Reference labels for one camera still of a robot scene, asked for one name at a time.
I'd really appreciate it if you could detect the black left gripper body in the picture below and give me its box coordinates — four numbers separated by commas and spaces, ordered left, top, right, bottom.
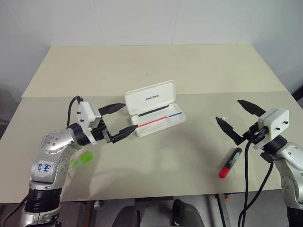
90, 116, 114, 143

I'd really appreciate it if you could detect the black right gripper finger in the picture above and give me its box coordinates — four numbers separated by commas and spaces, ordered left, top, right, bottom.
215, 116, 245, 145
237, 99, 266, 117

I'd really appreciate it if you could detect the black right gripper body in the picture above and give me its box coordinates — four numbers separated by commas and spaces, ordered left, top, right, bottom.
241, 122, 270, 144

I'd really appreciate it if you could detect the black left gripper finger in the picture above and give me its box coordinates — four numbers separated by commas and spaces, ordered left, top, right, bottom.
110, 125, 138, 144
98, 103, 126, 117

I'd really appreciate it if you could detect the white plastic pencil case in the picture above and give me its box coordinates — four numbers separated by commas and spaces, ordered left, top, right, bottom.
124, 80, 186, 138

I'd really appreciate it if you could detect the green translucent highlighter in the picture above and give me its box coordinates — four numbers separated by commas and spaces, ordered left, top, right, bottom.
67, 151, 96, 172

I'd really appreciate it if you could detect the thin red pen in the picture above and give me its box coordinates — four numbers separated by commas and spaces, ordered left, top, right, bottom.
137, 116, 169, 128

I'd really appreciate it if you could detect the red and black marker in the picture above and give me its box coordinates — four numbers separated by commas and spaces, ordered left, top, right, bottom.
218, 147, 243, 179

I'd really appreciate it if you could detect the thin black pen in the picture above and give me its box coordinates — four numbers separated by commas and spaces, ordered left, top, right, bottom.
138, 105, 169, 117

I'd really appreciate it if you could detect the beige table sheet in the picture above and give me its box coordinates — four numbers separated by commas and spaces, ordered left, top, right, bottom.
20, 44, 289, 98

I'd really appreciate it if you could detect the white sticker blue writing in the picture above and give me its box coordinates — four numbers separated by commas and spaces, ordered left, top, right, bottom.
31, 160, 55, 178

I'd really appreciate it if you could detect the dark rounded shape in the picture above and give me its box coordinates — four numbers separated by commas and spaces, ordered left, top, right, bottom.
111, 205, 143, 227
171, 199, 205, 227

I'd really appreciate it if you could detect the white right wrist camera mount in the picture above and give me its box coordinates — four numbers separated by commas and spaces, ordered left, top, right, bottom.
252, 107, 291, 150

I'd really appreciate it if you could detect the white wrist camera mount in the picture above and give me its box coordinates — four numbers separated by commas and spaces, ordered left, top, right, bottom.
252, 107, 291, 150
77, 101, 103, 145

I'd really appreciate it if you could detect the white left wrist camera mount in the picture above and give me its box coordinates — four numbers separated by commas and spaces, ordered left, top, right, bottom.
77, 101, 103, 145

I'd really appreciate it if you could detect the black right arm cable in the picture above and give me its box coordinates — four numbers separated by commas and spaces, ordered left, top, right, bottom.
237, 139, 276, 227

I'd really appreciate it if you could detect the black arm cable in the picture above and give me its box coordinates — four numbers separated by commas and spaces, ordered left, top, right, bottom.
237, 139, 276, 227
67, 95, 83, 130

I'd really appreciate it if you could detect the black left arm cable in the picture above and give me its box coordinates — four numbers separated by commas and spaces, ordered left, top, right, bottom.
67, 95, 83, 130

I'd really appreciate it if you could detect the metal table frame leg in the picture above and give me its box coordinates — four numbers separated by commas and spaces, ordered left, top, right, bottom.
208, 192, 233, 227

